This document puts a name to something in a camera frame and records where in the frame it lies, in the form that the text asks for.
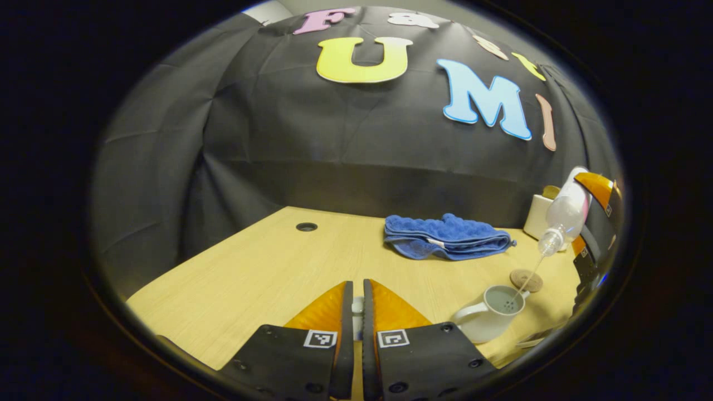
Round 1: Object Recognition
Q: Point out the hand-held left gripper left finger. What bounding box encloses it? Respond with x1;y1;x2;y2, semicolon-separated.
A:
218;280;355;400

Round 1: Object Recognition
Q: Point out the white teacup lid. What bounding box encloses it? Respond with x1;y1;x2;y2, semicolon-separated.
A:
352;296;365;341

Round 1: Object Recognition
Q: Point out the blue folded towel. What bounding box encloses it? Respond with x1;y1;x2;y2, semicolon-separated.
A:
384;213;517;261

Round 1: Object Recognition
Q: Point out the round cork coaster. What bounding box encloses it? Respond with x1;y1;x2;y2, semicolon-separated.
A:
509;269;544;294

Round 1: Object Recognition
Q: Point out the white ceramic teacup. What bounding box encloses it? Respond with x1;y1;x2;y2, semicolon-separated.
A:
451;285;530;344

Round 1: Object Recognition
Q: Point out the clear water bottle pink label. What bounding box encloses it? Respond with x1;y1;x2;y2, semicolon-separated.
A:
537;166;592;258

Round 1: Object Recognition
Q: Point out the black backdrop cloth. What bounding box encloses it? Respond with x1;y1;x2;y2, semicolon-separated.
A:
92;6;622;296

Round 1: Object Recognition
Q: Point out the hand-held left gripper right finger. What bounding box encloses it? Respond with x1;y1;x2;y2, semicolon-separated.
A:
362;278;498;401

